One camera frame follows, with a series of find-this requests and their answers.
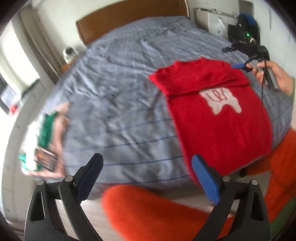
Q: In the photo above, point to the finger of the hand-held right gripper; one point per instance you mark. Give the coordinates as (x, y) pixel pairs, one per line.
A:
(238, 65)
(227, 49)

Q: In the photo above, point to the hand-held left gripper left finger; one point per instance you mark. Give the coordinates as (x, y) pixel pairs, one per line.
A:
(91, 176)

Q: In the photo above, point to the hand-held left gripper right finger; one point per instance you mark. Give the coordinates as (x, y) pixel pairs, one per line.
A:
(207, 180)

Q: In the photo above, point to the red sweater with white star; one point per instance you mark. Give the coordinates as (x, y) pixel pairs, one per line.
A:
(219, 134)

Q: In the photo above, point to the person's right hand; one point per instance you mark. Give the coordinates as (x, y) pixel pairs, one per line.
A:
(279, 76)

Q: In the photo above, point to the white plastic bag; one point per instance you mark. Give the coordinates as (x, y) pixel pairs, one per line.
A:
(218, 26)

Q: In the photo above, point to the white nightstand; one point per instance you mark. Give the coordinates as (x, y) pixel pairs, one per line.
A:
(205, 20)

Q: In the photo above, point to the dark printed card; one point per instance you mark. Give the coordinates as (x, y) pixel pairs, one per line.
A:
(45, 158)

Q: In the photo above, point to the pink folded garment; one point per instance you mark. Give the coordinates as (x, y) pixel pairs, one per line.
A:
(59, 129)

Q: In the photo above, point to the green and white folded garment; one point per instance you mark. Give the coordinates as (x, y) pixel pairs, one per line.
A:
(46, 129)

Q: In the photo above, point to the person's orange pants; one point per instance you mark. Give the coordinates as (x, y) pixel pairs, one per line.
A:
(150, 213)

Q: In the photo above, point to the bed with blue checked sheet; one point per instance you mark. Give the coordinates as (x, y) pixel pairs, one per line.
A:
(115, 104)

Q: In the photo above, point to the small red item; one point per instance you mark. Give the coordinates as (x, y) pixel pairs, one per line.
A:
(13, 109)

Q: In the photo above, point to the wooden headboard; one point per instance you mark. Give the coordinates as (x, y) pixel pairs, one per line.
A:
(127, 16)

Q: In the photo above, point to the wooden nightstand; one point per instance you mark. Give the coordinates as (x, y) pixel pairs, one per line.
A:
(66, 67)

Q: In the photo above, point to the white desk fan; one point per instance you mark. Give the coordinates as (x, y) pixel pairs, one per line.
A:
(69, 52)

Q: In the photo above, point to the beige curtain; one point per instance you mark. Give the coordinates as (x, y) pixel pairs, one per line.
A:
(44, 51)

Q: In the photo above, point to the window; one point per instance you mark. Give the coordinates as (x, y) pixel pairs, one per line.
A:
(18, 58)

